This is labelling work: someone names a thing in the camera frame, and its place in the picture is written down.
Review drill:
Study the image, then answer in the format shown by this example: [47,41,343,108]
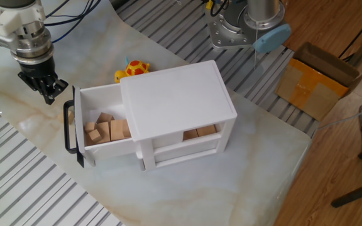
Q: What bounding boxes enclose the yellow toy turtle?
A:
[114,56,151,85]

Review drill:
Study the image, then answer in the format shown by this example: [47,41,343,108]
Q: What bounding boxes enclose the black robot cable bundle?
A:
[43,0,102,44]

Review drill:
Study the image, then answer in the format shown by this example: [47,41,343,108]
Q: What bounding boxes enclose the marble pattern table mat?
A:
[0,0,312,226]

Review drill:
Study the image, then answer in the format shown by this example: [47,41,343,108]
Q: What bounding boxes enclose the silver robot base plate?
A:
[204,0,258,50]

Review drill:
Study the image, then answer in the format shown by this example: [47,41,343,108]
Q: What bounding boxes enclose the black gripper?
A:
[16,56,70,106]

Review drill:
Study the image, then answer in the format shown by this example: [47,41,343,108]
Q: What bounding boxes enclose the white drawer with black handle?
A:
[63,82,188,169]

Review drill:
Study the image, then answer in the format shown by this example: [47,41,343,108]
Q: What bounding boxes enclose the single grey floor cable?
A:
[317,104,362,131]

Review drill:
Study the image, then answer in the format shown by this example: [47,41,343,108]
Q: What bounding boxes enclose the white drawer without handle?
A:
[138,137,223,171]

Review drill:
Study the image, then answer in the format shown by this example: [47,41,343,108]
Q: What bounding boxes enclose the white plastic drawer cabinet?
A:
[119,59,238,172]

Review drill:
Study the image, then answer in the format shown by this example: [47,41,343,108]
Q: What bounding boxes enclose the taped open cardboard box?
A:
[274,41,362,122]

